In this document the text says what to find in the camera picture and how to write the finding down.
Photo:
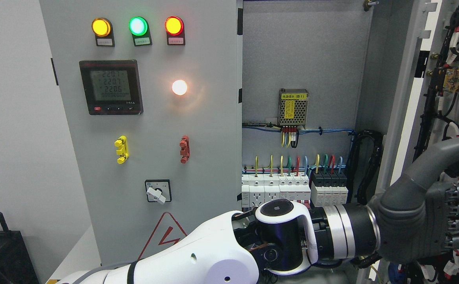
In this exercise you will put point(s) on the grey robotic right hand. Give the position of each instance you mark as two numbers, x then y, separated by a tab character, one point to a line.
417	216

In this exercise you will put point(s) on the white socket breaker row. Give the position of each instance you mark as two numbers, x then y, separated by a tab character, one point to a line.
262	188

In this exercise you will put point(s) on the yellow terminal connector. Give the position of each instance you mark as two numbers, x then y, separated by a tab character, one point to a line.
122	149

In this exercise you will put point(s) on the red terminal connector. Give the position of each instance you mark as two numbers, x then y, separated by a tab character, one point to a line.
184	149

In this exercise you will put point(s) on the red electric warning sticker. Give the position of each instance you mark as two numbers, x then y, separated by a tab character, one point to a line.
165	234

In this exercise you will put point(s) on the black digital power meter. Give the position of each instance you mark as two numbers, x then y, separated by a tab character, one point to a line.
112	87

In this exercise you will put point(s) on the white glowing indicator lamp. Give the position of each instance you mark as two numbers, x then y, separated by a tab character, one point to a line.
179	87

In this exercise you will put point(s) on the green indicator lamp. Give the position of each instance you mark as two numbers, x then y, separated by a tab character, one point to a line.
139	29

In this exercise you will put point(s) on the yellow indicator lamp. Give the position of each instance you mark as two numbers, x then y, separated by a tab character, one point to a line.
104	32

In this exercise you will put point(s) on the white rotary selector switch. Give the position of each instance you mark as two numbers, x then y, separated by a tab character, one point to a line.
158	190

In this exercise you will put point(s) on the red indicator lamp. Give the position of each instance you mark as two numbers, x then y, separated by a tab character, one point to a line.
175	34

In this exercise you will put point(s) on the black white surge protector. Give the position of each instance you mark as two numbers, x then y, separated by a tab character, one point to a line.
328	188

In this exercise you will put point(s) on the metal mesh power supply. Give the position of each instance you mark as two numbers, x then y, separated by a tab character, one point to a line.
293	107

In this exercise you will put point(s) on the black equipment box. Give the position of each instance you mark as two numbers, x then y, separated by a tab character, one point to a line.
15	263

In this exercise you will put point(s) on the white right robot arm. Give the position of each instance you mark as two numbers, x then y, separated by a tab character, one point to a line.
280	236

